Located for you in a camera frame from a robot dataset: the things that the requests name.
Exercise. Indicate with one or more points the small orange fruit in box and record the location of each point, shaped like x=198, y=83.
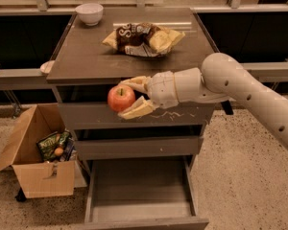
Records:
x=58, y=151

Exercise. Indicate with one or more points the grey middle drawer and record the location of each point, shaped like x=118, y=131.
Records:
x=133, y=148

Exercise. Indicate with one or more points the brown yellow chip bag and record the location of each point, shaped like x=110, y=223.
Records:
x=145, y=39

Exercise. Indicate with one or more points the grey open bottom drawer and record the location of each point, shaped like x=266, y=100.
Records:
x=142, y=194

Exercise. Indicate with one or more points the grey drawer cabinet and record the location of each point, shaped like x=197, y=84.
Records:
x=85, y=69

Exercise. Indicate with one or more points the red apple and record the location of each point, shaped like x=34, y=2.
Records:
x=120, y=97

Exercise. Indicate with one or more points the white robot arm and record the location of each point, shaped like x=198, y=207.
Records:
x=219, y=78

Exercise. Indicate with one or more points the small white round disc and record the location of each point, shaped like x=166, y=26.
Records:
x=46, y=67

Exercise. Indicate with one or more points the grey top drawer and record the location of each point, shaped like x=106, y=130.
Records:
x=97, y=114

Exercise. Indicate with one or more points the white ceramic bowl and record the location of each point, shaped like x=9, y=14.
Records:
x=90, y=13

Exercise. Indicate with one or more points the brown cardboard box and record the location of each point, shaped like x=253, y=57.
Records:
x=36, y=177

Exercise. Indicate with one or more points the green snack bag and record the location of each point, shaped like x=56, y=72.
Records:
x=47, y=145

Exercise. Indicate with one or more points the grey metal rail bench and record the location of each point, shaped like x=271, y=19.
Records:
x=30, y=79

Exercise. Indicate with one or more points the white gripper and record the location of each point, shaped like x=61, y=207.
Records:
x=161, y=88

